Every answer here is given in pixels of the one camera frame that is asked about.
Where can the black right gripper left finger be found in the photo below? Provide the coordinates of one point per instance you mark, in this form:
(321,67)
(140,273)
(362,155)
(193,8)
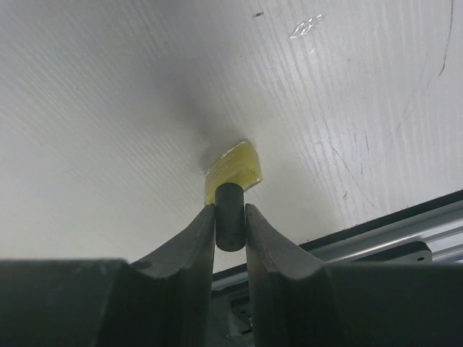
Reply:
(160,300)

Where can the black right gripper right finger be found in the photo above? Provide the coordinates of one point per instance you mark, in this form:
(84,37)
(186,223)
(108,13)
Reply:
(298,300)

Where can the yellow nail polish bottle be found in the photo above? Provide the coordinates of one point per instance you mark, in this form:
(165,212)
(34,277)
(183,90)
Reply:
(239,164)

